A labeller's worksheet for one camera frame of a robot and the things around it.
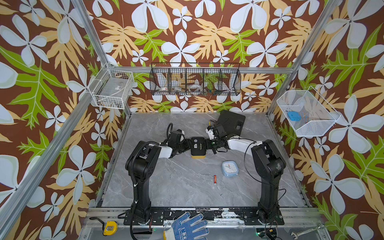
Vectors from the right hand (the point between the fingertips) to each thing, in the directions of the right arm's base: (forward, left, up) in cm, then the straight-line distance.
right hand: (204, 143), depth 99 cm
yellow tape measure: (-48, +47, -1) cm, 67 cm away
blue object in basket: (+4, -50, +22) cm, 55 cm away
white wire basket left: (+18, +55, +32) cm, 66 cm away
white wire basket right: (-2, -57, +28) cm, 64 cm away
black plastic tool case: (+17, -21, +1) cm, 27 cm away
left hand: (+1, +7, -1) cm, 7 cm away
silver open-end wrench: (-50, -41, -3) cm, 64 cm away
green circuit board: (-49, -30, -5) cm, 58 cm away
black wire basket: (+33, +5, +28) cm, 44 cm away
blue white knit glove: (-48, +13, -2) cm, 50 cm away
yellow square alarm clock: (-4, +4, 0) cm, 6 cm away
